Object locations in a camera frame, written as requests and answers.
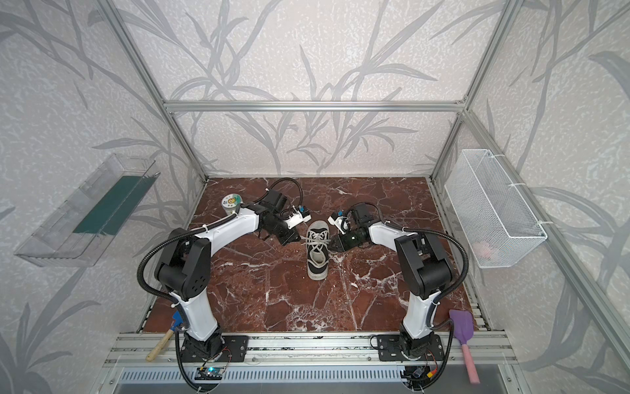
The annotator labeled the white wire mesh basket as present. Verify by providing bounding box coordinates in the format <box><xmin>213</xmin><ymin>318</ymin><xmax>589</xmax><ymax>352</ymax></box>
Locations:
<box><xmin>445</xmin><ymin>149</ymin><xmax>547</xmax><ymax>269</ymax></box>

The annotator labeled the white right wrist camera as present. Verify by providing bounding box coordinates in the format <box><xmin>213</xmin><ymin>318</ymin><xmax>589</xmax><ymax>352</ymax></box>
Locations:
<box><xmin>327</xmin><ymin>210</ymin><xmax>350</xmax><ymax>234</ymax></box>

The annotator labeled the clear plastic wall tray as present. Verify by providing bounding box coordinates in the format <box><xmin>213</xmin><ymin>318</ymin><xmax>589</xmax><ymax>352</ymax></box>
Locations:
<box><xmin>15</xmin><ymin>154</ymin><xmax>160</xmax><ymax>268</ymax></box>

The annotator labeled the aluminium frame post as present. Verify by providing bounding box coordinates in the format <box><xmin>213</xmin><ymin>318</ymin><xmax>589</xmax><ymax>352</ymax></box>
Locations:
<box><xmin>429</xmin><ymin>0</ymin><xmax>523</xmax><ymax>181</ymax></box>

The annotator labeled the pink object in basket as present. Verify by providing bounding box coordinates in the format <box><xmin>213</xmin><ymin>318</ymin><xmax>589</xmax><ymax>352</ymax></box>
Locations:
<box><xmin>472</xmin><ymin>241</ymin><xmax>496</xmax><ymax>261</ymax></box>

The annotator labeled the purple pink toy shovel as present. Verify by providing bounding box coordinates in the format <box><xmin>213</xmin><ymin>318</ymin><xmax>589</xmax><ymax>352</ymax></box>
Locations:
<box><xmin>449</xmin><ymin>310</ymin><xmax>480</xmax><ymax>385</ymax></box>

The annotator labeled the green circuit board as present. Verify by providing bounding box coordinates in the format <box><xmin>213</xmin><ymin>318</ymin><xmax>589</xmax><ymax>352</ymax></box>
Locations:
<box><xmin>194</xmin><ymin>366</ymin><xmax>227</xmax><ymax>382</ymax></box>

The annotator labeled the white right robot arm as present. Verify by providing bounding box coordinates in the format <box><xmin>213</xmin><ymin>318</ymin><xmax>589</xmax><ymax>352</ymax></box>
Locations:
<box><xmin>328</xmin><ymin>203</ymin><xmax>469</xmax><ymax>361</ymax></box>

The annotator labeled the black white canvas sneaker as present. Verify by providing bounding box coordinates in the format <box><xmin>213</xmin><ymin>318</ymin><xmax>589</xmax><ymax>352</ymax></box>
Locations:
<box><xmin>306</xmin><ymin>220</ymin><xmax>330</xmax><ymax>281</ymax></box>

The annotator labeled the blue toy spatula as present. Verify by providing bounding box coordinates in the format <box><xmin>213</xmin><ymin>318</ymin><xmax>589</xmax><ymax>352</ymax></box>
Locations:
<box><xmin>145</xmin><ymin>311</ymin><xmax>183</xmax><ymax>362</ymax></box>

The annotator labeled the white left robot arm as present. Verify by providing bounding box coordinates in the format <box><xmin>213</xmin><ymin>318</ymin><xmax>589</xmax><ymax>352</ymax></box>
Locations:
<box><xmin>136</xmin><ymin>177</ymin><xmax>311</xmax><ymax>361</ymax></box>

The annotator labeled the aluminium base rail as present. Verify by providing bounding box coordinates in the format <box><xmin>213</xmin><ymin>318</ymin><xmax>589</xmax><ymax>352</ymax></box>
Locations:
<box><xmin>103</xmin><ymin>331</ymin><xmax>518</xmax><ymax>368</ymax></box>

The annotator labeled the aluminium horizontal frame bar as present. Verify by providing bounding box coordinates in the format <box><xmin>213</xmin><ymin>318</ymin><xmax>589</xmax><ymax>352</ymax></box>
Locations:
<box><xmin>164</xmin><ymin>100</ymin><xmax>464</xmax><ymax>113</ymax></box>

